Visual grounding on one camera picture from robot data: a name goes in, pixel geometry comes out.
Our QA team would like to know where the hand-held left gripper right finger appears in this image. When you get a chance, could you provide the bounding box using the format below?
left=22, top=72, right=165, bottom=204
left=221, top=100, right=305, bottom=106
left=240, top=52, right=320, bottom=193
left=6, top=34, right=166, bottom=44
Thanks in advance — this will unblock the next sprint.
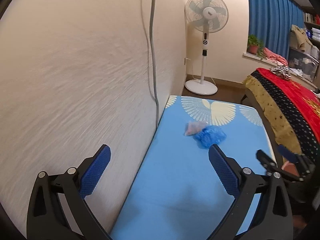
left=208, top=144, right=293, bottom=240

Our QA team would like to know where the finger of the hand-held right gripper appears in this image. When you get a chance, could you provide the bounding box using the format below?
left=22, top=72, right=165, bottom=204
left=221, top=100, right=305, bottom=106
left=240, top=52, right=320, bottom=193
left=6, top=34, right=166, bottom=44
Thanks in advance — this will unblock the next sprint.
left=256, top=149, right=279, bottom=174
left=277, top=144, right=314, bottom=182

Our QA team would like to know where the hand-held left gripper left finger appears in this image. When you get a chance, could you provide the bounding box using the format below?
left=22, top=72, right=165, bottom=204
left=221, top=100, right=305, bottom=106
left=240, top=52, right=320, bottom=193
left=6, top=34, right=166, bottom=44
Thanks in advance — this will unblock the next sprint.
left=26, top=144, right=112, bottom=240

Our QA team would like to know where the pink trash bin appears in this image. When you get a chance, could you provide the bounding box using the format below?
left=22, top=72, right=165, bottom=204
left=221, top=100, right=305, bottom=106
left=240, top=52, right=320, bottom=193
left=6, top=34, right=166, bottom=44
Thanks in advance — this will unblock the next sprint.
left=282, top=161, right=299, bottom=178

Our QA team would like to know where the blue shoe cover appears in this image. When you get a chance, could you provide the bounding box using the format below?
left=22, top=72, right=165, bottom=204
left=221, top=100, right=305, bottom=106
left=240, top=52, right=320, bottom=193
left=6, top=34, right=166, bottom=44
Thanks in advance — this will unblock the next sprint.
left=194, top=126, right=227, bottom=150

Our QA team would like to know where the clear plastic bag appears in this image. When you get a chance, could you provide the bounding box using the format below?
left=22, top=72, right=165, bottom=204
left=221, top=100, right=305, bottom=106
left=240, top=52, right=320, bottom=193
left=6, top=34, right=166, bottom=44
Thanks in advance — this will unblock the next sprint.
left=184, top=121, right=208, bottom=137

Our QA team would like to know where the blue table mat white print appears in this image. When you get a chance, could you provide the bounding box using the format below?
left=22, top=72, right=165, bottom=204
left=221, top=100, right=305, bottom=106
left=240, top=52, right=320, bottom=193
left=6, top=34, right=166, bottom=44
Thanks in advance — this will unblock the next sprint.
left=110, top=95, right=277, bottom=240

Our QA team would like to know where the bed with red blanket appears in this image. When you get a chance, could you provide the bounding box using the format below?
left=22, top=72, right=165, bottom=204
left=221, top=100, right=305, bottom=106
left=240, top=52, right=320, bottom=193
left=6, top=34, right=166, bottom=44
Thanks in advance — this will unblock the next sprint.
left=244, top=67, right=320, bottom=165

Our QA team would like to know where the black white striped cloth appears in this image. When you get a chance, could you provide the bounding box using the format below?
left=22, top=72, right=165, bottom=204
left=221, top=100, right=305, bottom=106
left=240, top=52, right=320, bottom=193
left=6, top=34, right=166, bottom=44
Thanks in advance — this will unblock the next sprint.
left=269, top=66, right=292, bottom=80

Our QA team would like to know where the clear plastic storage box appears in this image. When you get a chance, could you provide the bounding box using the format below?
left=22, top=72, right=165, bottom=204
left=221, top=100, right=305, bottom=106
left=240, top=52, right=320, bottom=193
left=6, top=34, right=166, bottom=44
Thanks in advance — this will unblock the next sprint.
left=287, top=46, right=320, bottom=83

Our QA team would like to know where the pink folded cloth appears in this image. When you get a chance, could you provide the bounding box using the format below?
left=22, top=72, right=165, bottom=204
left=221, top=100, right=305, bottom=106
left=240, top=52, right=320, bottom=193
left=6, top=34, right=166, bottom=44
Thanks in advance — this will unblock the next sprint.
left=262, top=47, right=288, bottom=65

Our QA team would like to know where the white window sill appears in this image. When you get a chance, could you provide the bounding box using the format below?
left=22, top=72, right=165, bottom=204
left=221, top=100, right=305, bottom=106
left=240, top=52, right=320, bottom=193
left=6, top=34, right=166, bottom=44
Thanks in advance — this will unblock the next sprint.
left=242, top=52, right=320, bottom=90

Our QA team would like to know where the potted green plant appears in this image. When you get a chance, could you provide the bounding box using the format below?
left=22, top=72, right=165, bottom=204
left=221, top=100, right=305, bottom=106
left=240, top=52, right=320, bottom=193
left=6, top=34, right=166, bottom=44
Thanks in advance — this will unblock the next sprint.
left=247, top=34, right=265, bottom=59

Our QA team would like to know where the khaki coat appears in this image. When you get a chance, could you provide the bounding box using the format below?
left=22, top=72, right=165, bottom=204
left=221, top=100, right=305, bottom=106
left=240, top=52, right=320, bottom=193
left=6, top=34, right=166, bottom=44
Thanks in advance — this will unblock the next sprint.
left=290, top=24, right=313, bottom=53

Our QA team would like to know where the row of books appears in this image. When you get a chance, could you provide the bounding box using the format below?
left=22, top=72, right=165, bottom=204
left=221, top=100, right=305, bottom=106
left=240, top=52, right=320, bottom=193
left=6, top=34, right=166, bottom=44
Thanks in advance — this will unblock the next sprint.
left=304, top=12, right=320, bottom=25

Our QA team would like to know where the blue curtain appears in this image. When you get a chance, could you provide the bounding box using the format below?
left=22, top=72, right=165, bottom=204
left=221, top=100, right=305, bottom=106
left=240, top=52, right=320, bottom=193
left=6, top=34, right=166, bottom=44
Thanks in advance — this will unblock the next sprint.
left=246, top=0, right=313, bottom=60

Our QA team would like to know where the white standing fan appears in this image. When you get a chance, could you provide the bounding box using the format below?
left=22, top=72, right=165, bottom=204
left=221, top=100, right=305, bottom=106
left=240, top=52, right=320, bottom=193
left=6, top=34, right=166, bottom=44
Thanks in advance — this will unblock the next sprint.
left=184, top=0, right=229, bottom=95

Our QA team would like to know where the wall bookshelf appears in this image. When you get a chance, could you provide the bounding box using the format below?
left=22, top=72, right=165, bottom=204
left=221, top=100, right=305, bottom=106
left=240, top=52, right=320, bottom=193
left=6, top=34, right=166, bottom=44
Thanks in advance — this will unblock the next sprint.
left=303, top=11, right=320, bottom=48

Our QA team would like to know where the grey wall cable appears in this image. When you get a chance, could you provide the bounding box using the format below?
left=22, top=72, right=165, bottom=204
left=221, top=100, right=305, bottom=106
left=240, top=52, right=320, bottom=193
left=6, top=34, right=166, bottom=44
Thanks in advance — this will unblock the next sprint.
left=141, top=0, right=160, bottom=127

